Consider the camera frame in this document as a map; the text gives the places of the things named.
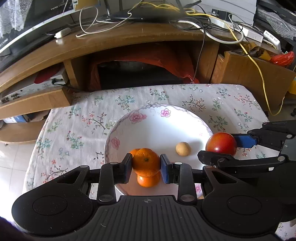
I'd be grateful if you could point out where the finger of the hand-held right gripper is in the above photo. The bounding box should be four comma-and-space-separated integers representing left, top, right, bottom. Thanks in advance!
232, 120, 296, 151
197, 150, 289, 171

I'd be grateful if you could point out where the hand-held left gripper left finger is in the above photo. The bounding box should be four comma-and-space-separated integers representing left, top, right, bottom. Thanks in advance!
42, 153, 133, 205

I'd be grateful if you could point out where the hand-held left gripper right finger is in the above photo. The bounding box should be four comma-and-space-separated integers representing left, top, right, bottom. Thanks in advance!
160, 153, 252, 204

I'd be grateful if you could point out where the red apple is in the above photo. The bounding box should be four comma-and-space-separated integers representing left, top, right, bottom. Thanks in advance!
205, 133, 238, 160

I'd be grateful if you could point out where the tan longan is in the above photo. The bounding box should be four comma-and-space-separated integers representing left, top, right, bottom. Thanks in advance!
176, 142, 191, 156

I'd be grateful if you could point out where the white floral porcelain bowl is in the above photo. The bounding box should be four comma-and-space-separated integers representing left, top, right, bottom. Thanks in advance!
104, 104, 214, 200

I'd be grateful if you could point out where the white floral tablecloth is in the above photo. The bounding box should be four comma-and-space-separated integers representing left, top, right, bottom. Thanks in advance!
22, 84, 294, 241

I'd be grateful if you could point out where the red plastic bag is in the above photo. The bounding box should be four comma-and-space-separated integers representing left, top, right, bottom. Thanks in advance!
269, 51, 295, 67

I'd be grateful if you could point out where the white labelled box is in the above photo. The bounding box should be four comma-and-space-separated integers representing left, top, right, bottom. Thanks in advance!
264, 30, 282, 50

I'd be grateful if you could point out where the white power strip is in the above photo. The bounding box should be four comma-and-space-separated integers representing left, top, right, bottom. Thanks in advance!
209, 16, 264, 43

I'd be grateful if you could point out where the red cloth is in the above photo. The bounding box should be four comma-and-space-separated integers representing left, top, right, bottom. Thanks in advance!
89, 43, 200, 91

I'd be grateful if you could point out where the blue white box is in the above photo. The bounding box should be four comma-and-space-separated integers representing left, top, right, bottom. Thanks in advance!
3, 115, 28, 124

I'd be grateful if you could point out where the clear bubble wrap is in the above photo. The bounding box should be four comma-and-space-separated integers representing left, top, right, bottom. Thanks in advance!
258, 7, 296, 40

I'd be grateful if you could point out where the silver media player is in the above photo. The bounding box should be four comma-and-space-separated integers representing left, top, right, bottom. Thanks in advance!
0, 69, 69, 105

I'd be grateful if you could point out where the black power adapter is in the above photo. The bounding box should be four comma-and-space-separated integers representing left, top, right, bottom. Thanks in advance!
211, 9, 232, 20

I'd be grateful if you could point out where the brown wooden television stand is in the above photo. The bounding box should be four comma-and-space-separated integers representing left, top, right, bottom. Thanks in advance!
0, 22, 220, 144

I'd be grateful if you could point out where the black metal shelf rack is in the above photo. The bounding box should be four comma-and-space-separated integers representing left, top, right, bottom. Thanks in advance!
254, 0, 296, 49

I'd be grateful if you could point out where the black router with antennas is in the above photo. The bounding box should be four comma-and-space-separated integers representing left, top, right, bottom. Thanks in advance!
102, 0, 201, 23

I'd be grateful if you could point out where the black flat television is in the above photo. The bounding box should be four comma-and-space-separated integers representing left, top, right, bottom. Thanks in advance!
0, 0, 77, 72

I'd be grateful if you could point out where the white lace cloth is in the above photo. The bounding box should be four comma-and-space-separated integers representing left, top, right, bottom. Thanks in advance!
0, 0, 26, 39

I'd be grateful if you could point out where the yellow cable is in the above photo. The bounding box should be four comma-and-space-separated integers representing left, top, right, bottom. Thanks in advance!
136, 1, 285, 116

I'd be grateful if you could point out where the thick white cable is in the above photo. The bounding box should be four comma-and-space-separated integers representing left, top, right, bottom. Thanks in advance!
178, 20, 245, 45

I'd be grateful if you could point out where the white inline cable switch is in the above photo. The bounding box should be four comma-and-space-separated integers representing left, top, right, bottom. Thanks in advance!
54, 27, 71, 39

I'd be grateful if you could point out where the thin white cable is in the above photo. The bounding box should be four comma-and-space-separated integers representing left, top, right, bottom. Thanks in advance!
76, 6, 133, 38

